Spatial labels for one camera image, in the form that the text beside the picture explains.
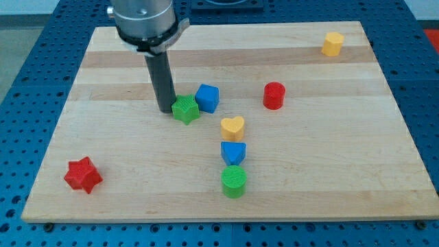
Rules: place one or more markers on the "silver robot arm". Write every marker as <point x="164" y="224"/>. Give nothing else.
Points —
<point x="150" y="27"/>

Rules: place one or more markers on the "yellow heart block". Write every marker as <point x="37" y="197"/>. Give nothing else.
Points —
<point x="232" y="129"/>

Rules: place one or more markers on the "blue cube block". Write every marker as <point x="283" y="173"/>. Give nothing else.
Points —
<point x="207" y="98"/>

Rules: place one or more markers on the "blue triangle block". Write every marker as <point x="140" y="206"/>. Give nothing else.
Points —
<point x="233" y="153"/>

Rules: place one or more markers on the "green star block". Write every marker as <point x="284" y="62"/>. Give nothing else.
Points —
<point x="185" y="108"/>

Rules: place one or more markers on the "green cylinder block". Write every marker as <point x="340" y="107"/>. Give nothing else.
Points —
<point x="233" y="180"/>

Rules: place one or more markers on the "red cylinder block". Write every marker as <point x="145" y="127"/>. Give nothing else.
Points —
<point x="274" y="95"/>

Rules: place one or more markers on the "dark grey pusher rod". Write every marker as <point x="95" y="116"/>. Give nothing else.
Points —
<point x="162" y="81"/>

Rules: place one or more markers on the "wooden board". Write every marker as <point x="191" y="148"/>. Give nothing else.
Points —
<point x="338" y="149"/>

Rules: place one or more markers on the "dark mounting plate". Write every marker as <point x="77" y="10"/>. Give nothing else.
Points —
<point x="227" y="5"/>

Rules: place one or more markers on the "yellow hexagon block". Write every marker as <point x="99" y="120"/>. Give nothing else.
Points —
<point x="332" y="45"/>

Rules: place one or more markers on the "red star block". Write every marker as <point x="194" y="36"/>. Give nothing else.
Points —
<point x="82" y="175"/>

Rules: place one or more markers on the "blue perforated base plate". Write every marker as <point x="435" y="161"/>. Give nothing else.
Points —
<point x="30" y="111"/>

